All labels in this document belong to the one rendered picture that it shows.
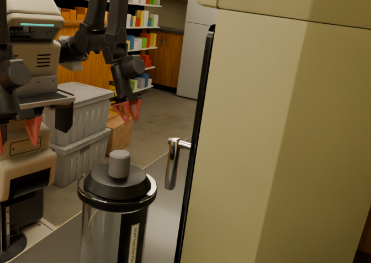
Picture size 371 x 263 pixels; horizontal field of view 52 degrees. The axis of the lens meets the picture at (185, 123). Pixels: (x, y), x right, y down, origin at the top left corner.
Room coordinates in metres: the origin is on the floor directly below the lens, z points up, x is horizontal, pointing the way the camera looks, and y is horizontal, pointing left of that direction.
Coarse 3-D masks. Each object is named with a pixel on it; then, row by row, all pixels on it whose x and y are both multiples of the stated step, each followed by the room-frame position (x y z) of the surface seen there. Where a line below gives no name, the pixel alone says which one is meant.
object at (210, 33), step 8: (208, 32) 0.51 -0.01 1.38; (208, 40) 0.51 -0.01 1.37; (208, 48) 0.51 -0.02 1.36; (208, 56) 0.50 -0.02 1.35; (200, 80) 0.51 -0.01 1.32; (200, 88) 0.51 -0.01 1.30; (200, 96) 0.51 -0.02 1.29; (200, 104) 0.51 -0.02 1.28; (200, 112) 0.51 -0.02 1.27; (192, 136) 0.51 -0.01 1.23; (192, 144) 0.51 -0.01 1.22; (192, 152) 0.51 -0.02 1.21; (192, 160) 0.51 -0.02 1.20; (192, 168) 0.51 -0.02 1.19; (184, 192) 0.51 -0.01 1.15; (184, 200) 0.51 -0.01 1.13; (184, 208) 0.51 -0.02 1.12; (184, 216) 0.50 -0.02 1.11; (176, 248) 0.51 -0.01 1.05; (176, 256) 0.51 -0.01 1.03
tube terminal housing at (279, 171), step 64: (256, 0) 0.48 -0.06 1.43; (320, 0) 0.46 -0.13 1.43; (256, 64) 0.47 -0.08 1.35; (320, 64) 0.47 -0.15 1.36; (256, 128) 0.47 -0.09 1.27; (320, 128) 0.48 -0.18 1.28; (192, 192) 0.49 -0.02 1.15; (256, 192) 0.46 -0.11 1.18; (320, 192) 0.49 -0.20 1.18; (192, 256) 0.49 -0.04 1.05; (256, 256) 0.46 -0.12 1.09; (320, 256) 0.51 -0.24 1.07
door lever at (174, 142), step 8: (168, 144) 0.57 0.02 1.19; (176, 144) 0.56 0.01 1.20; (184, 144) 0.55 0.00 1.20; (168, 152) 0.56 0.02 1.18; (176, 152) 0.56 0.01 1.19; (168, 160) 0.56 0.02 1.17; (176, 160) 0.56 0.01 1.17; (168, 168) 0.56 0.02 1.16; (176, 168) 0.56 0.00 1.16; (168, 176) 0.56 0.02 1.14; (176, 176) 0.56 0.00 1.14; (168, 184) 0.56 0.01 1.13
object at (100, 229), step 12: (84, 192) 0.43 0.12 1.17; (84, 204) 0.44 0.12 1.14; (120, 204) 0.42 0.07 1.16; (84, 216) 0.44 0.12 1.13; (96, 216) 0.43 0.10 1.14; (108, 216) 0.42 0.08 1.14; (120, 216) 0.43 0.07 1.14; (84, 228) 0.44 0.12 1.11; (96, 228) 0.43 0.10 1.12; (108, 228) 0.42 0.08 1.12; (84, 240) 0.44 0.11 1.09; (96, 240) 0.43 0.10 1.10; (108, 240) 0.42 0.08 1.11; (144, 240) 0.46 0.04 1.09; (84, 252) 0.44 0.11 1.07; (96, 252) 0.43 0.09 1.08; (108, 252) 0.42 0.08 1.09
